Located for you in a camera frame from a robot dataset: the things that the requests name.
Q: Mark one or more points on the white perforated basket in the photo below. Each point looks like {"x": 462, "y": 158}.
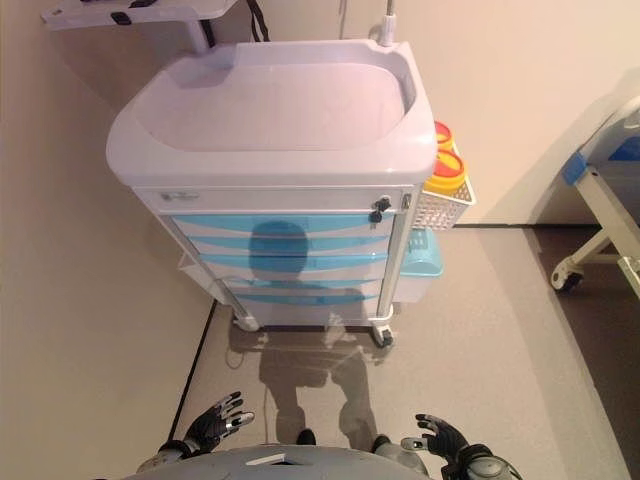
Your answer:
{"x": 440, "y": 212}

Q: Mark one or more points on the white overbed table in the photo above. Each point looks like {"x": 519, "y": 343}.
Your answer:
{"x": 165, "y": 10}

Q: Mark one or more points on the grey robot torso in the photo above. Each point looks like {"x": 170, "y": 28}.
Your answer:
{"x": 280, "y": 465}

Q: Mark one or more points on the silver IV pole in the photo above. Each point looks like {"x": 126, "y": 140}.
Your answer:
{"x": 386, "y": 30}

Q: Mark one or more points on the right robot leg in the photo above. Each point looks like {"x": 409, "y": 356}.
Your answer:
{"x": 382, "y": 444}

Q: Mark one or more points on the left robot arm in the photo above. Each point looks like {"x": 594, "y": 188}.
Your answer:
{"x": 167, "y": 452}

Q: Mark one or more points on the blue front cart drawer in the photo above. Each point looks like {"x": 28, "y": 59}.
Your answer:
{"x": 350, "y": 282}
{"x": 210, "y": 224}
{"x": 220, "y": 244}
{"x": 260, "y": 299}
{"x": 225, "y": 262}

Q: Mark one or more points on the yellow sharps container red lid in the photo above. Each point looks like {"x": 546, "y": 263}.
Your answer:
{"x": 442, "y": 134}
{"x": 445, "y": 170}

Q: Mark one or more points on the white hospital bed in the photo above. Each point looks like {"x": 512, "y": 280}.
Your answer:
{"x": 600, "y": 200}

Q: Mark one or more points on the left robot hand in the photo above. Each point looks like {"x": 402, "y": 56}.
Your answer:
{"x": 215, "y": 425}

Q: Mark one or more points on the white side bin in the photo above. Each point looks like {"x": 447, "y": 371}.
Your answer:
{"x": 187, "y": 267}

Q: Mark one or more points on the cart caster wheel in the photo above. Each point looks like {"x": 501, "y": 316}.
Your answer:
{"x": 384, "y": 336}

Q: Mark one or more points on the waste bin blue lid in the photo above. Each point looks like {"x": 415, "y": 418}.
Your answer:
{"x": 422, "y": 262}

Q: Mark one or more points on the white medical cart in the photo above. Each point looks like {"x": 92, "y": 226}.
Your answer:
{"x": 280, "y": 160}

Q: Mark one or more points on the white locking drawer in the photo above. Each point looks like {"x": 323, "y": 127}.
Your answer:
{"x": 275, "y": 200}

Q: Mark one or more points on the black keys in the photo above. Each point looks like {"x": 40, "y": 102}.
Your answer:
{"x": 380, "y": 207}

